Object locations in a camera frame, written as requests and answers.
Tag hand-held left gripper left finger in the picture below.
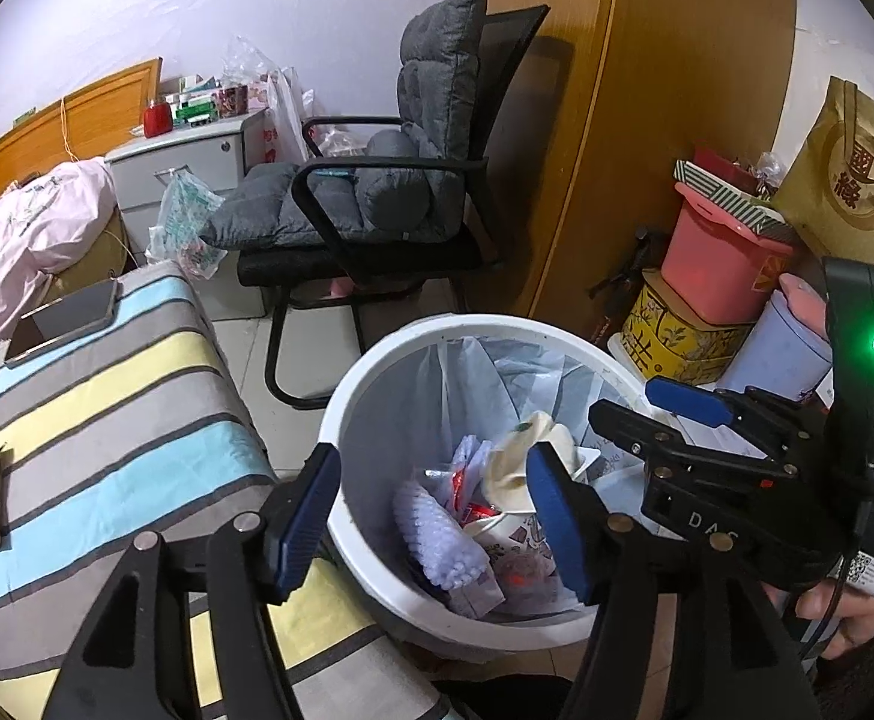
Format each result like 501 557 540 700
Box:
43 442 343 720

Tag wooden headboard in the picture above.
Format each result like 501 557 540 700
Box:
0 57 163 205

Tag yellow patterned tin box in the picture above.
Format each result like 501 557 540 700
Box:
620 270 755 385

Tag green and white boxes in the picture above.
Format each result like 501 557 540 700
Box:
170 81 221 125

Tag striped tablecloth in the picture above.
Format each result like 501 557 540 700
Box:
0 261 449 720

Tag grey chair cushion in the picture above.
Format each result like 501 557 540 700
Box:
203 0 487 250

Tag red snack wrapper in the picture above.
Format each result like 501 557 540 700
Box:
425 457 496 520

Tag pink quilt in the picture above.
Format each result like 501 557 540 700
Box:
0 157 120 362

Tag red and purple milk carton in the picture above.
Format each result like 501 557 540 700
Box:
467 511 582 602

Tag lavender plastic pail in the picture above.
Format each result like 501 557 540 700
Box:
713 273 837 400

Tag white bedside cabinet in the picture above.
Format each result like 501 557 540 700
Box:
104 108 270 317

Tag green patterned plastic bag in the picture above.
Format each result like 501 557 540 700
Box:
145 168 226 280

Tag wooden wardrobe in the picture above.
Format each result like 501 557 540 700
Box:
474 0 800 332

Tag red container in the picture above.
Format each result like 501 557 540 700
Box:
142 99 175 138

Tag white plastic bag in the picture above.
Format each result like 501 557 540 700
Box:
260 66 319 167

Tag black smartphone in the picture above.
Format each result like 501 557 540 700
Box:
5 278 124 366

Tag clear plastic bag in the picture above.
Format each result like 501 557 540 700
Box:
219 33 289 92

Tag white waste bin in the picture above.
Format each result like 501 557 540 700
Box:
316 312 680 662

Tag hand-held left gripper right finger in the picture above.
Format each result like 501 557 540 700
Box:
525 442 819 720

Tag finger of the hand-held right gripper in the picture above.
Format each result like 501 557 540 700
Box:
645 376 830 460
588 398 777 482

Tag black office chair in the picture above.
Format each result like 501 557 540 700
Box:
237 4 552 411

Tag gold paper bag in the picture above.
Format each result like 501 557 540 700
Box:
770 76 874 287

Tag black tripod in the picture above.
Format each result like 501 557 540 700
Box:
590 225 660 347

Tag pink plastic box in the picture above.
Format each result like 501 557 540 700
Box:
660 180 795 326

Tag beige paper bag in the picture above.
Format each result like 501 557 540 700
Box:
485 411 582 515

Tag small purple drink carton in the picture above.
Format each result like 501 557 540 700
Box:
447 568 507 617

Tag person's right hand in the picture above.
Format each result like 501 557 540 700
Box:
765 580 874 659

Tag striped gift box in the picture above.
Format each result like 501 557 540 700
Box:
672 150 785 227

